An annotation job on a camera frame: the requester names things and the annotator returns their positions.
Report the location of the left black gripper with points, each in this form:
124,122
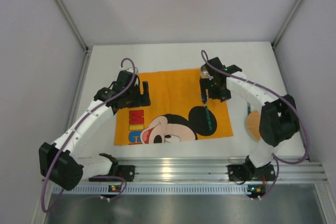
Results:
140,98

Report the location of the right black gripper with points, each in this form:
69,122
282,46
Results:
210,91

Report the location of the metal cup with cork band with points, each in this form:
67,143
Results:
204,73

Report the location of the spoon with teal handle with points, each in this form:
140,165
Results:
208,115

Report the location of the orange Mickey Mouse placemat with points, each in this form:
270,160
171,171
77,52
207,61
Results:
176,113

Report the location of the fork with teal handle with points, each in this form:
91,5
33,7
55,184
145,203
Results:
248,108

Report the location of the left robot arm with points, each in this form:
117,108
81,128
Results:
60,161

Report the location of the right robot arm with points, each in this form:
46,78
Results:
278,115

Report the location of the round woven coaster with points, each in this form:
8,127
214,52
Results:
252,123

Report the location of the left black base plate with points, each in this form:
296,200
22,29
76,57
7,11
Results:
126,172

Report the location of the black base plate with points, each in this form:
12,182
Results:
126,172
238,174

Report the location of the aluminium rail frame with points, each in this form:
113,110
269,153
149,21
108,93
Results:
214,170

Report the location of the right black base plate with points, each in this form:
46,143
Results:
238,174

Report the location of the perforated cable duct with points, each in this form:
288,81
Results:
167,189

